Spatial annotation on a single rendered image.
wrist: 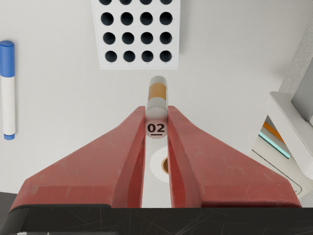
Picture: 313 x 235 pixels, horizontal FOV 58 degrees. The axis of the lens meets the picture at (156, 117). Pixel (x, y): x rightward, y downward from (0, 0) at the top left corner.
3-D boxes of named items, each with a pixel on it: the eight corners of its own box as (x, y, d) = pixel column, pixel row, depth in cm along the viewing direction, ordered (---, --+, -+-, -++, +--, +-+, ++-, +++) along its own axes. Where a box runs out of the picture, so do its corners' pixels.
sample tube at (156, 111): (168, 92, 17) (170, 140, 13) (148, 92, 17) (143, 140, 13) (168, 73, 16) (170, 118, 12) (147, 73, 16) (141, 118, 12)
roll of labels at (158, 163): (153, 123, 39) (152, 141, 35) (203, 128, 39) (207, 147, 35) (148, 162, 42) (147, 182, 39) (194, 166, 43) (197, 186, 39)
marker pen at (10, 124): (17, 135, 40) (12, 142, 39) (6, 133, 40) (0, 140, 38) (17, 42, 33) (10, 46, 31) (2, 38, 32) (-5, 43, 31)
